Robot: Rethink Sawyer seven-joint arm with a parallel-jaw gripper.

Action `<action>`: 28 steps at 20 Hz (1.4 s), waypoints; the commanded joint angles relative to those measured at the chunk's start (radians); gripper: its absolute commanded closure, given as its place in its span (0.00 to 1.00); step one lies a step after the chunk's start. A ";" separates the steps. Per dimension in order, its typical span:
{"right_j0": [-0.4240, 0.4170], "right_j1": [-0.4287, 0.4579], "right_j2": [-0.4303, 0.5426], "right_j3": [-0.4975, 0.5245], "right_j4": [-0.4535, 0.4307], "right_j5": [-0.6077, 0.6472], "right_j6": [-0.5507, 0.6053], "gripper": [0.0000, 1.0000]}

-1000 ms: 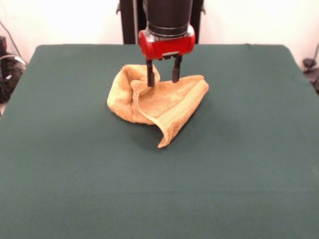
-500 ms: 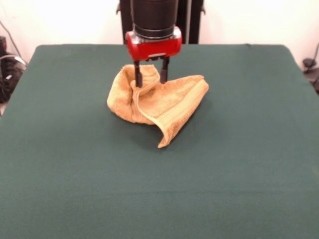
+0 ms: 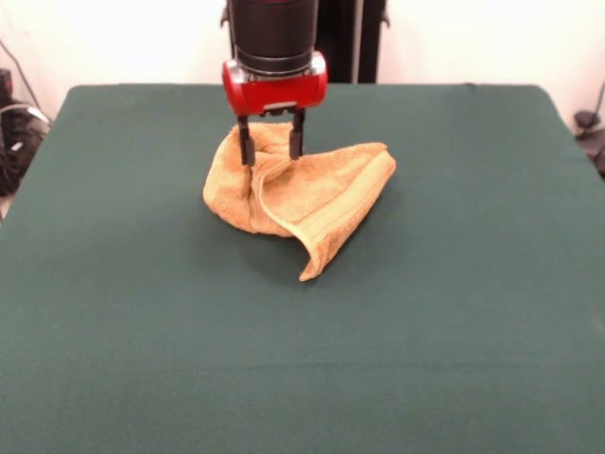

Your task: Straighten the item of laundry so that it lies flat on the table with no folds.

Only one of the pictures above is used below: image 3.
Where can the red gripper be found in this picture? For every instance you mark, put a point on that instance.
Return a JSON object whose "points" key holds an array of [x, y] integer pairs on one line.
{"points": [[276, 94]]}

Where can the yellow-orange terry towel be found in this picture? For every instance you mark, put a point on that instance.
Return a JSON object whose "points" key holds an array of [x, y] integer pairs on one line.
{"points": [[321, 194]]}

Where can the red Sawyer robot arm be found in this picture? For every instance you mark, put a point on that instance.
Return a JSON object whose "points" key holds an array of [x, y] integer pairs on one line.
{"points": [[274, 33]]}

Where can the dark green tablecloth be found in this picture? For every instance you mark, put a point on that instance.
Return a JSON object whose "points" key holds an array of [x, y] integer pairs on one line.
{"points": [[142, 307]]}

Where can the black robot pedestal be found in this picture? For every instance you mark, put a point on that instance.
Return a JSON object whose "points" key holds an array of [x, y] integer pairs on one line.
{"points": [[359, 47]]}

